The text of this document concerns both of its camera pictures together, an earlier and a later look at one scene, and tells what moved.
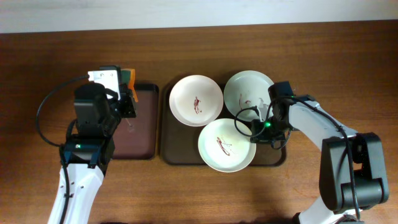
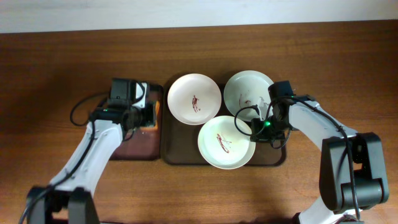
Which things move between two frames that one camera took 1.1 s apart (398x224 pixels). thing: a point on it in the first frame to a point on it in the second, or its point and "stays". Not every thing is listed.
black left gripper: (129, 102) to (150, 116)
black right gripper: (262, 139) stays
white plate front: (222, 148) stays
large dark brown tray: (179, 142) stays
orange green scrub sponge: (127, 77) to (157, 111)
